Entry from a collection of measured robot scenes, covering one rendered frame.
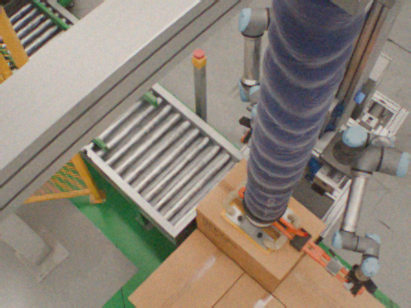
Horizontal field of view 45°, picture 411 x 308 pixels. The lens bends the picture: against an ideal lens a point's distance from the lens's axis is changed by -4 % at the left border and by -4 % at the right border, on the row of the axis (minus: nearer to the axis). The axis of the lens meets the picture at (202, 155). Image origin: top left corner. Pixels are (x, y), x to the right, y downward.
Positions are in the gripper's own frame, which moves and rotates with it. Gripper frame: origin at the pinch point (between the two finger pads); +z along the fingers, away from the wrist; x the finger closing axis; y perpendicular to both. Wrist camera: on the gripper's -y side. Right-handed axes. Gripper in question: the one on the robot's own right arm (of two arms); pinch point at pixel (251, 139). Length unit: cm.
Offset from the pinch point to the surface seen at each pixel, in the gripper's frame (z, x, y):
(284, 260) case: 13, -36, 55
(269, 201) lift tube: -40, -35, 36
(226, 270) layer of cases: 53, -54, 31
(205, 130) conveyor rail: 48, 5, -40
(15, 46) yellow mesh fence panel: -81, -68, -80
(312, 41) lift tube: -153, -36, 36
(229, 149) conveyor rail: 48, 6, -19
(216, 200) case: 13.1, -35.4, 6.0
